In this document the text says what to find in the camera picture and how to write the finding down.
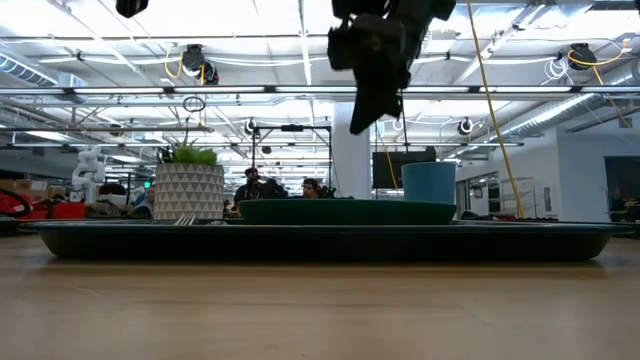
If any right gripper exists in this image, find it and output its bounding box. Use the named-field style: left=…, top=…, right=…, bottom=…
left=327, top=0, right=424, bottom=136

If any blue cup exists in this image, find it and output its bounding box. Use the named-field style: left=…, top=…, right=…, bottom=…
left=400, top=160, right=458, bottom=205

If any green plate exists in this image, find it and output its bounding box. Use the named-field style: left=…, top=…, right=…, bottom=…
left=237, top=198, right=458, bottom=227

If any dark green tray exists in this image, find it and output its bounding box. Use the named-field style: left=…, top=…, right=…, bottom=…
left=17, top=218, right=636, bottom=264

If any white pillar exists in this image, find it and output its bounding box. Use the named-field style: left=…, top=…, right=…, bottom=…
left=332, top=102, right=372, bottom=200

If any black monitor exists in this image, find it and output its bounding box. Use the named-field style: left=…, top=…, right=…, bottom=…
left=371, top=146, right=438, bottom=191

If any person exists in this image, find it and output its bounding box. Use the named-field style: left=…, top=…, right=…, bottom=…
left=233, top=167, right=290, bottom=219
left=301, top=177, right=322, bottom=200
left=130, top=184, right=156, bottom=220

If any long ceiling light bar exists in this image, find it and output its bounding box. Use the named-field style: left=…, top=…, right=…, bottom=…
left=0, top=85, right=640, bottom=96

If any succulent in patterned pot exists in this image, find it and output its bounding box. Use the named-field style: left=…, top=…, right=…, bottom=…
left=153, top=142, right=226, bottom=221

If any white robot figure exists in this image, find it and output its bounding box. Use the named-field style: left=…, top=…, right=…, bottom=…
left=70, top=144, right=107, bottom=204

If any red box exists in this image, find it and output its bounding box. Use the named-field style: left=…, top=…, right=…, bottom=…
left=49, top=201, right=88, bottom=220

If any red object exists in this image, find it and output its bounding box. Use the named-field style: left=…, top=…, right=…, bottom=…
left=0, top=188, right=35, bottom=221

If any black looped cable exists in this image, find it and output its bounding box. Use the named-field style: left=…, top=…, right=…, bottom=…
left=399, top=89, right=410, bottom=154

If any black rig frame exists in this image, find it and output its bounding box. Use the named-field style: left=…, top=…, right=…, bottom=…
left=251, top=124, right=334, bottom=201

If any yellow cable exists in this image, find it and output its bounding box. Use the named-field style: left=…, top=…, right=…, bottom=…
left=465, top=0, right=527, bottom=220

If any silver ventilation duct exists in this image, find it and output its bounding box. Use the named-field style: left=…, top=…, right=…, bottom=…
left=499, top=59, right=640, bottom=142

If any hanging cable ring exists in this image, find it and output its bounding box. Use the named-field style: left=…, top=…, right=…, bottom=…
left=182, top=95, right=207, bottom=114

